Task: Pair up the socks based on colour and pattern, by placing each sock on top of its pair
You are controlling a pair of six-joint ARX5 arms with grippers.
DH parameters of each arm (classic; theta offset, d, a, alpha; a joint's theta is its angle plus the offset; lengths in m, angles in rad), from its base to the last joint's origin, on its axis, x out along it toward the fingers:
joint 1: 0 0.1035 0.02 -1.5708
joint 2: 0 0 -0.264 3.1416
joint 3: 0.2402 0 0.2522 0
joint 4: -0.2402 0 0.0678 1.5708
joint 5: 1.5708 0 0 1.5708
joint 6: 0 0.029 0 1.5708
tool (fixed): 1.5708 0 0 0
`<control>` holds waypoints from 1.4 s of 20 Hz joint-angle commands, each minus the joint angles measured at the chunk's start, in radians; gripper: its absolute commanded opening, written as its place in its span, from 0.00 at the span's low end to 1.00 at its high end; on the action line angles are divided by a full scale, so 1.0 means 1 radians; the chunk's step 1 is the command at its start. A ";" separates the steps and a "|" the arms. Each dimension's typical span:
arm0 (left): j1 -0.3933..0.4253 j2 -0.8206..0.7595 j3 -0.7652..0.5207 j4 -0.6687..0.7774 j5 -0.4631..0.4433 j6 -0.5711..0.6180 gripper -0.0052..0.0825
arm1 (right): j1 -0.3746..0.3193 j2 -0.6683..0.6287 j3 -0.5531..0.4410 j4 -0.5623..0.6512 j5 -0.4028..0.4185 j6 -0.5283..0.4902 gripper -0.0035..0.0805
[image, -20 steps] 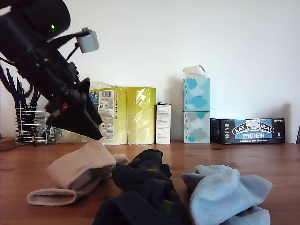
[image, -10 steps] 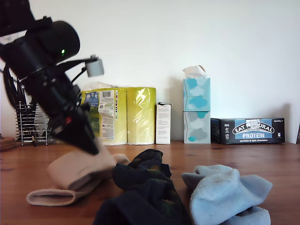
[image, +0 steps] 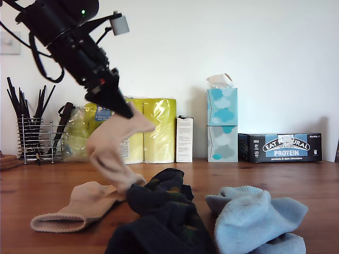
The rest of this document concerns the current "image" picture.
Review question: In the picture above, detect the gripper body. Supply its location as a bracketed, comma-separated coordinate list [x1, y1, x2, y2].
[47, 25, 120, 101]

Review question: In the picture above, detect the beige ribbed sock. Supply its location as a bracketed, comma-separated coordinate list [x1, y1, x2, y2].
[86, 102, 157, 195]
[30, 174, 147, 233]

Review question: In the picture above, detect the light blue sock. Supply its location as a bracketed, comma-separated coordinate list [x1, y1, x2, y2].
[213, 190, 309, 252]
[204, 185, 307, 254]

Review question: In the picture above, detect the white carton black top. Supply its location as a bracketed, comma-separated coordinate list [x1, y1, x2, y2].
[176, 115, 194, 164]

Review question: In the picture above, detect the thin black stick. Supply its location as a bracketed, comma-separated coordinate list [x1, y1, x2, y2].
[6, 77, 32, 128]
[18, 88, 30, 120]
[6, 89, 27, 121]
[33, 85, 47, 120]
[39, 85, 57, 117]

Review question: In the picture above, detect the yellow paper towel pack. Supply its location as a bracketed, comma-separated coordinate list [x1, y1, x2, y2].
[63, 96, 177, 164]

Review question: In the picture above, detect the white tissue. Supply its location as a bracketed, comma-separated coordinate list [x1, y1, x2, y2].
[206, 74, 234, 90]

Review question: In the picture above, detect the blue cloud tissue box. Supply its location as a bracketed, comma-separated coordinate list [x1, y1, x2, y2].
[206, 88, 238, 127]

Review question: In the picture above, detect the grey cloud tissue box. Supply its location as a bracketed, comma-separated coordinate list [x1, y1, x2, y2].
[206, 125, 238, 163]

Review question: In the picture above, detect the black Eat Natural bar box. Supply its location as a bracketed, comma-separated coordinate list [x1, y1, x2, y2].
[237, 133, 323, 164]

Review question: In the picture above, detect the thin black camera cable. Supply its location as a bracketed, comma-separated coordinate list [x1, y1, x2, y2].
[95, 26, 112, 45]

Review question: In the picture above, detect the dark long-handled utensil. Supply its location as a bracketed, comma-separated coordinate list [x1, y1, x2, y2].
[47, 102, 76, 157]

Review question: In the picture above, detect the grey arm camera box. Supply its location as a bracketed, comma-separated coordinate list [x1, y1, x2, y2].
[109, 11, 130, 36]

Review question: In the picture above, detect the white wall light switch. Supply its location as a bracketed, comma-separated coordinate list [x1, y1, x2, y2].
[0, 31, 22, 56]

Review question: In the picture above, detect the chrome wire utensil holder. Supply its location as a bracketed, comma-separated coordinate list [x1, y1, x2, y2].
[17, 113, 66, 165]

